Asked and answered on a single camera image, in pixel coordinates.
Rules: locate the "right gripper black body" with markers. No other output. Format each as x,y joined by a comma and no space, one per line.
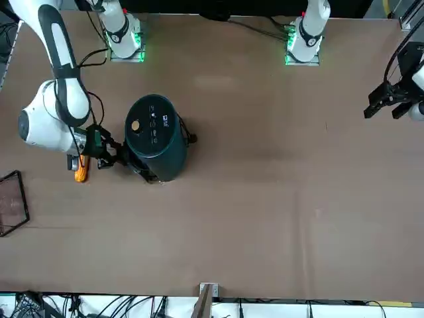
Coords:
89,145

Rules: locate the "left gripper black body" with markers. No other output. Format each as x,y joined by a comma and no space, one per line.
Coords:
407,59

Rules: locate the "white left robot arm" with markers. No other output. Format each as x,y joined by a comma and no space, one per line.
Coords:
311,30

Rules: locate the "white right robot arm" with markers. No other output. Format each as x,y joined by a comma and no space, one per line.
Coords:
43,126

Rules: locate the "green air fryer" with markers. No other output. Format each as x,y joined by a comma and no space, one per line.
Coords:
155,132

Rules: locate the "black power strip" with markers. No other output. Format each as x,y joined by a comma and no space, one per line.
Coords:
28,303

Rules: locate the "aluminium frame rail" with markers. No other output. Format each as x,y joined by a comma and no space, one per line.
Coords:
14,43
410,16

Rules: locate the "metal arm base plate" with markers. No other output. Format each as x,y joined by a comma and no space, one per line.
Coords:
116,59
298,63

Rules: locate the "metal post bracket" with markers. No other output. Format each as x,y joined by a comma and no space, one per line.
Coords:
215,289

